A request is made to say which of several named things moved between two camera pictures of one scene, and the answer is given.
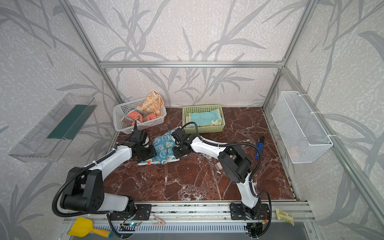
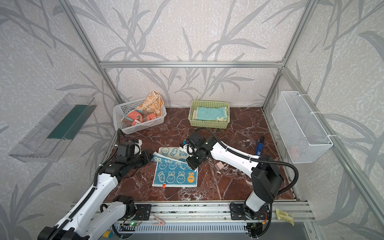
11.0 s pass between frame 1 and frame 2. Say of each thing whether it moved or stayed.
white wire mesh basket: stayed
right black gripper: moved
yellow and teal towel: stayed
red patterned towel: stayed
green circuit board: stayed
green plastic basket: moved
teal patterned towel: moved
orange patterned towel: stayed
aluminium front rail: stayed
